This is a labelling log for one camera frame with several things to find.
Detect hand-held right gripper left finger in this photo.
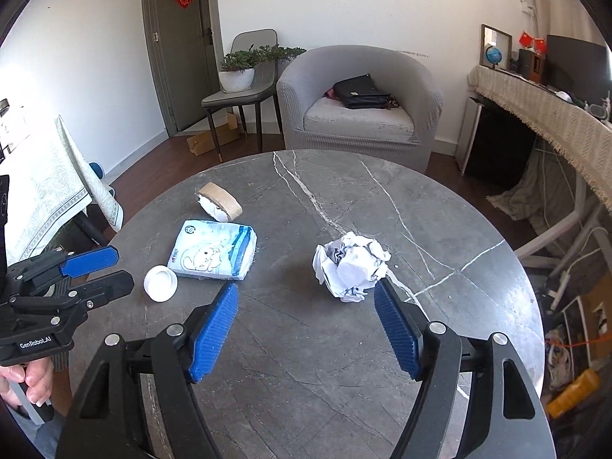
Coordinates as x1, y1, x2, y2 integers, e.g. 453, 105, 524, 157
56, 282, 240, 459

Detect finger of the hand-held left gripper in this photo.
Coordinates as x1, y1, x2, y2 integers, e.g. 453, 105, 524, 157
10, 270, 135, 317
7, 245, 120, 286

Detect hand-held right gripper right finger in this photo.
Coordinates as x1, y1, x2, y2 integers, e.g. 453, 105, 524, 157
374, 277, 558, 459

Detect white round plastic lid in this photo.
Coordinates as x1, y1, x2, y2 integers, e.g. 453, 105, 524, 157
143, 266, 180, 303

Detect white paper ball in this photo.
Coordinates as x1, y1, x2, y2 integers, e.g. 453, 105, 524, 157
313, 231, 392, 303

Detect blue white tissue pack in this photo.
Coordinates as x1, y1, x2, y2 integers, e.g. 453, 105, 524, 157
167, 220, 258, 282

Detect cardboard tape roll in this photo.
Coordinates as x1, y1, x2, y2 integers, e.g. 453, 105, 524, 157
194, 182, 244, 223

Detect person's left hand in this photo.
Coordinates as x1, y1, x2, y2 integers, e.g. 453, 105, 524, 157
0, 358, 55, 407

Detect pale green patterned tablecloth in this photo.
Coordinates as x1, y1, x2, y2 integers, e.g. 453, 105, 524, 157
0, 115, 124, 269

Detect round grey marble table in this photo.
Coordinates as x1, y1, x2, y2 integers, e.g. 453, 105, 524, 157
69, 150, 558, 459

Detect flat cardboard box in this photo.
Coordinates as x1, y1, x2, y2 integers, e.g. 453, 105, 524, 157
186, 115, 241, 156

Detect beige cloth heap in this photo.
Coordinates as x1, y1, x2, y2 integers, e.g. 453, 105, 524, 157
487, 163, 589, 221

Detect black cabinet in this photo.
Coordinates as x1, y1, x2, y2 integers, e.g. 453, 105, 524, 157
454, 96, 539, 189

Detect grey dining chair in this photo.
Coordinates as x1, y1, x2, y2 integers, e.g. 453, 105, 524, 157
201, 29, 283, 163

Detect grey door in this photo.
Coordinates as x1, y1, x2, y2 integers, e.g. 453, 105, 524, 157
141, 0, 223, 137

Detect potted plant in white pot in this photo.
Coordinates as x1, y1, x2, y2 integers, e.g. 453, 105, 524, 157
218, 44, 307, 93

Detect black handbag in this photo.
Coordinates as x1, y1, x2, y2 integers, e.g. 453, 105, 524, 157
333, 74, 393, 110

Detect beige fringed desk cloth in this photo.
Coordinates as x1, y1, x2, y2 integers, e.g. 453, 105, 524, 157
467, 64, 612, 211

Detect grey armchair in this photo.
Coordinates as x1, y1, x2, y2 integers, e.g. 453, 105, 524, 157
276, 45, 443, 173

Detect brown speaker box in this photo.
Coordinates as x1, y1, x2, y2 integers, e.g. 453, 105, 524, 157
519, 49, 547, 80

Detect framed picture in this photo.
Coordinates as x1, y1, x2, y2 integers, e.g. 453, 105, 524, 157
479, 24, 513, 70

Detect small red flags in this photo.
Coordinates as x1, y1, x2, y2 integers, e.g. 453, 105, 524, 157
519, 31, 546, 53

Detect black monitor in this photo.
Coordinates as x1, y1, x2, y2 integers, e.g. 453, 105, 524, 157
545, 34, 610, 94

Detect white desk frame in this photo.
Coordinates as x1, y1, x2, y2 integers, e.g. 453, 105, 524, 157
514, 172, 612, 269

